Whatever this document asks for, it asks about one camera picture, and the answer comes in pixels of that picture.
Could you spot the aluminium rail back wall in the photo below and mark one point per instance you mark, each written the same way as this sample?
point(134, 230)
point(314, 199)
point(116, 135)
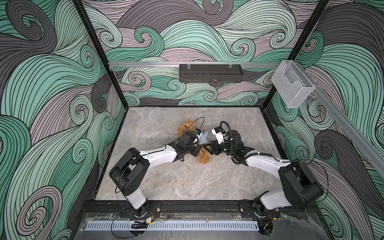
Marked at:
point(151, 64)

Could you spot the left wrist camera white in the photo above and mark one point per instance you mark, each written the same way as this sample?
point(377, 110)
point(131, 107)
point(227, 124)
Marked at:
point(198, 132)

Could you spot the brown teddy bear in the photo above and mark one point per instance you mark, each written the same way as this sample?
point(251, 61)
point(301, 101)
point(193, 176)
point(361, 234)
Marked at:
point(204, 156)

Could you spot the white slotted cable duct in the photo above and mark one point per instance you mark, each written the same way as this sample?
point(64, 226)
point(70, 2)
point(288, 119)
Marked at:
point(175, 226)

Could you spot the aluminium rail right wall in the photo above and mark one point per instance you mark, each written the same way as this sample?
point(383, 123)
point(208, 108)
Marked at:
point(348, 106)

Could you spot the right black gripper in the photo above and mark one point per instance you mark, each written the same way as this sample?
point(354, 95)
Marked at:
point(213, 145)

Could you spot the aluminium rail wall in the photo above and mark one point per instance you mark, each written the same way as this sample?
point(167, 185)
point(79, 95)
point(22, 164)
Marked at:
point(348, 106)
point(151, 64)

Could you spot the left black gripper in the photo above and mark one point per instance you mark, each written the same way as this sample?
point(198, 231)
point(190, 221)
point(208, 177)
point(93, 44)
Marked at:
point(195, 152)

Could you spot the clear plastic wall bin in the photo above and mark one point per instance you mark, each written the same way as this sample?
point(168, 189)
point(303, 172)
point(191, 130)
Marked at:
point(292, 83)

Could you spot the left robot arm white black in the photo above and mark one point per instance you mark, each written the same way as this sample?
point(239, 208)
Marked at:
point(129, 172)

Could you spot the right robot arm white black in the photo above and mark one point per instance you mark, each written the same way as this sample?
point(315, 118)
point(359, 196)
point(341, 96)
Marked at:
point(300, 187)

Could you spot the black wall tray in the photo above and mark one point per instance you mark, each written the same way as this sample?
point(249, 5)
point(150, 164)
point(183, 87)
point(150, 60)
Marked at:
point(211, 74)

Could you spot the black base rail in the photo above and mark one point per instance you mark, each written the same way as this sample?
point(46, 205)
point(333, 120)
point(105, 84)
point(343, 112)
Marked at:
point(165, 208)

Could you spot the light blue fleece hoodie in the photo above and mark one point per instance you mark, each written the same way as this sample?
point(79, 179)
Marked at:
point(203, 139)

